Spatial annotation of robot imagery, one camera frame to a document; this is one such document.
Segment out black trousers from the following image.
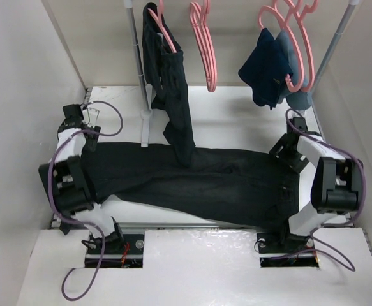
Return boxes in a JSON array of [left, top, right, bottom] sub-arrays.
[[81, 142, 299, 230], [142, 2, 195, 166]]

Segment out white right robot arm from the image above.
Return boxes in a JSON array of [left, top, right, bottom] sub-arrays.
[[262, 117, 366, 253]]

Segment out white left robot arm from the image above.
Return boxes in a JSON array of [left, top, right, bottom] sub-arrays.
[[38, 104, 126, 254]]

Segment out light blue jeans on hanger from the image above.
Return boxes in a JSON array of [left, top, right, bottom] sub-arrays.
[[276, 30, 313, 112]]

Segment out navy blue trousers on hanger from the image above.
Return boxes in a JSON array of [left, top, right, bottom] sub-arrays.
[[238, 28, 292, 108]]

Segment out black trousers on hanger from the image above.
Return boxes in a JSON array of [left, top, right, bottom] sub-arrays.
[[142, 2, 195, 166]]

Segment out pink hanger holding black trousers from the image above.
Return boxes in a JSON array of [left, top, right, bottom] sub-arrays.
[[148, 0, 177, 54]]

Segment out pink hanger holding blue jeans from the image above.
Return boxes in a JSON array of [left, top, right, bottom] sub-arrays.
[[281, 0, 319, 92]]

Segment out pink hanger holding navy trousers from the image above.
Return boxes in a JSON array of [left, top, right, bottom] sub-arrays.
[[258, 1, 305, 93]]

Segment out empty pink hanger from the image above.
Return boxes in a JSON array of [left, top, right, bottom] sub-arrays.
[[189, 1, 218, 92]]

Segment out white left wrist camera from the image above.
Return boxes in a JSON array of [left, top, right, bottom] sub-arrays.
[[82, 106, 100, 127]]

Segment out grey clothes rack frame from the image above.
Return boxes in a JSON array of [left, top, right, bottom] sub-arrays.
[[123, 1, 359, 147]]

